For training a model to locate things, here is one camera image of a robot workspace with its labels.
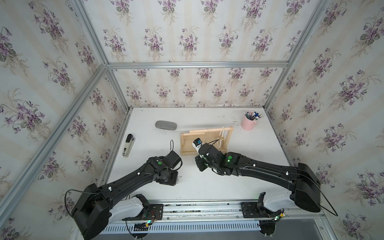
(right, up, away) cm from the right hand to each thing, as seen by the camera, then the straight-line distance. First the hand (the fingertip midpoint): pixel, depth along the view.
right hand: (197, 158), depth 78 cm
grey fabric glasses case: (-22, +17, +27) cm, 38 cm away
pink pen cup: (+36, +20, +21) cm, 46 cm away
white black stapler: (-44, +5, +18) cm, 48 cm away
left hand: (-12, -13, +1) cm, 17 cm away
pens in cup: (+39, +24, +24) cm, 51 cm away
